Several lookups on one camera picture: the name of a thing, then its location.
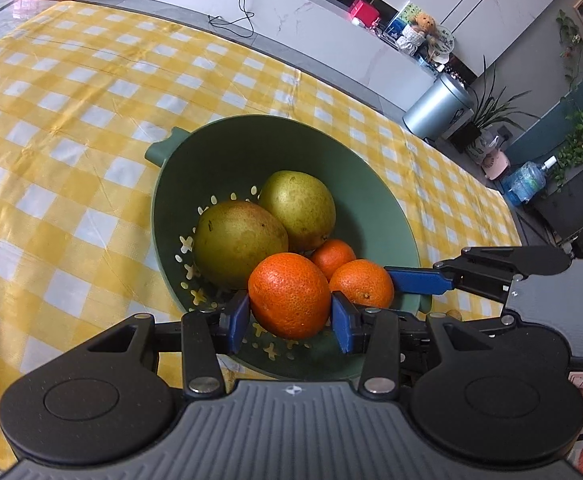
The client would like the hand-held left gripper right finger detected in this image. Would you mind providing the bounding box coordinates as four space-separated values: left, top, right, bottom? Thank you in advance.
331 291 515 398

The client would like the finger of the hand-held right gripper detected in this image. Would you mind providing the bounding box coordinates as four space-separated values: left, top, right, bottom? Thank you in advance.
385 246 572 306
471 310 518 333

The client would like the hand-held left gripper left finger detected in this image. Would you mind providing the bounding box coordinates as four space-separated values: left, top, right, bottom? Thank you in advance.
84 291 250 398

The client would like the orange tangerine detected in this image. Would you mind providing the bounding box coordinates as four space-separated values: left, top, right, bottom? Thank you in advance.
311 239 357 281
329 259 395 311
248 253 331 340

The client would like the yellow-green pear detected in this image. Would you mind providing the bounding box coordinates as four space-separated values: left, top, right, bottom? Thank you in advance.
193 201 290 291
258 170 337 252

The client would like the green colander bowl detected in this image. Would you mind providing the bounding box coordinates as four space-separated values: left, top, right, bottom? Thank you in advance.
145 115 432 381

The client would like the blue water jug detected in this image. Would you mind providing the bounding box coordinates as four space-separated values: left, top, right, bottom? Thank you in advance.
502 156 557 206

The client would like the small pink heater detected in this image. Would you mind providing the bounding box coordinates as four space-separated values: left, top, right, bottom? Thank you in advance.
486 150 511 181

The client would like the silver round trash can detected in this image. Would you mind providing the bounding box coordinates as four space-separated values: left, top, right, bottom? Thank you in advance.
402 72 475 141

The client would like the tall potted plant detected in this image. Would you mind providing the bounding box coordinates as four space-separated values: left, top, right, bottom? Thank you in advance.
464 55 537 161

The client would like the round printed hand fan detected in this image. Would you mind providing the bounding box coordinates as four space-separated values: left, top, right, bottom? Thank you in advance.
429 27 456 58

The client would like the yellow checkered tablecloth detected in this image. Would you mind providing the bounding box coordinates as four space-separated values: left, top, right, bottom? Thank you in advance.
0 0 522 466

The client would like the brown teddy bear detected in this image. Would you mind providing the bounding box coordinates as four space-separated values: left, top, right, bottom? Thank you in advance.
399 12 437 53

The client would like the blue picture book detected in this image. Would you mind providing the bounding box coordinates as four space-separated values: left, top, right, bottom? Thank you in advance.
384 2 419 36

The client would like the white marble television console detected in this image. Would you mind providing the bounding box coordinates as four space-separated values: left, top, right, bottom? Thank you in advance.
212 0 437 111

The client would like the red box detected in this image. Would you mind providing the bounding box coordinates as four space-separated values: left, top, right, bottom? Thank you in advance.
347 0 378 26

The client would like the hanging wall vine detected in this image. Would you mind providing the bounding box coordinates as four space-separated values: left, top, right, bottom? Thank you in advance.
556 10 583 91

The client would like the black power cable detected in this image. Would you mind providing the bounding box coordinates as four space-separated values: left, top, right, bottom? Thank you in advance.
208 0 255 38

